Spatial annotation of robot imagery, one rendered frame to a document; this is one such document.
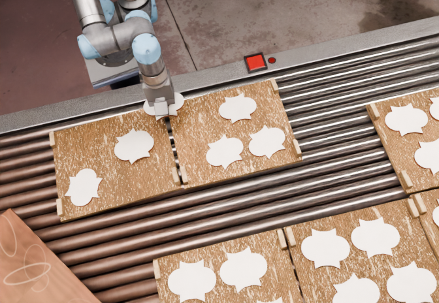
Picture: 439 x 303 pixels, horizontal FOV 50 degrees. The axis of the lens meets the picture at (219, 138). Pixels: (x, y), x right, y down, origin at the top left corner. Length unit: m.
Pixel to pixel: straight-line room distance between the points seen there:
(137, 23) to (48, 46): 2.03
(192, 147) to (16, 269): 0.66
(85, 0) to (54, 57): 1.88
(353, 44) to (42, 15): 2.34
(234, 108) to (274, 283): 0.62
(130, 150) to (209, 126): 0.29
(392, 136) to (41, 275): 1.20
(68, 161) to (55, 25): 1.91
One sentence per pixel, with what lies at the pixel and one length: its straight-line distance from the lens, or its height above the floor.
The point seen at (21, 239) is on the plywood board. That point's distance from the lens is 1.56.
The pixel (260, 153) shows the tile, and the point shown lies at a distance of 1.61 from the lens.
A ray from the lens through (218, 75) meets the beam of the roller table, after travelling 1.83.
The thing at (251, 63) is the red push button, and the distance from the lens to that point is 1.84.
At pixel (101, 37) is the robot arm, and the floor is 1.36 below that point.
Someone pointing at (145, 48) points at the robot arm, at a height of 1.38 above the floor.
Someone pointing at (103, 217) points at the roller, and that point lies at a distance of 1.62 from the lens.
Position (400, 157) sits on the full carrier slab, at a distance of 1.68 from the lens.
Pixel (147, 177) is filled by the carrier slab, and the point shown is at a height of 0.94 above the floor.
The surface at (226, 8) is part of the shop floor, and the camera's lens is 3.33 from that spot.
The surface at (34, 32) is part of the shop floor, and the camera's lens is 3.54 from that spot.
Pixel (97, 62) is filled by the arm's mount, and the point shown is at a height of 0.89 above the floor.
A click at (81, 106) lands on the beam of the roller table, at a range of 1.86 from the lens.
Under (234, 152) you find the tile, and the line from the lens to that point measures 1.61.
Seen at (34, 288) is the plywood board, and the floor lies 1.04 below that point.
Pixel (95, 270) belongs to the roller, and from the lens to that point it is 1.58.
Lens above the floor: 2.38
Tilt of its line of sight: 61 degrees down
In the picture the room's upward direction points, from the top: 8 degrees counter-clockwise
